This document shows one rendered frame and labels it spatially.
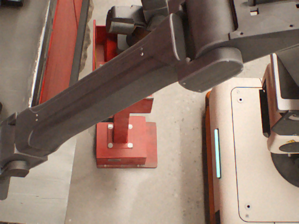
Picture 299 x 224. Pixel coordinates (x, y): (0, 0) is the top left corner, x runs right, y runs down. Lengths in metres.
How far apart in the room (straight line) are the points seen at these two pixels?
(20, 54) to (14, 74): 0.05
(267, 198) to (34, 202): 1.01
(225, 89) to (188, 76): 1.37
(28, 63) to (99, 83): 0.64
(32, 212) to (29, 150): 0.28
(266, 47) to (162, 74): 0.12
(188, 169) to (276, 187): 0.41
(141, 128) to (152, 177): 0.21
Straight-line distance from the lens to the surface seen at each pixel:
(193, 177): 2.04
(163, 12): 1.15
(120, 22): 1.19
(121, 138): 1.87
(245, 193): 1.78
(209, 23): 0.50
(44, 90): 1.34
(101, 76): 0.60
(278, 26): 0.50
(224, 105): 1.86
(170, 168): 2.03
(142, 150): 1.92
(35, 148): 0.71
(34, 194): 0.99
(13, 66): 1.23
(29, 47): 1.25
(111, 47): 1.38
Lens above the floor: 1.97
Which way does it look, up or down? 70 degrees down
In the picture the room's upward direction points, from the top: 11 degrees clockwise
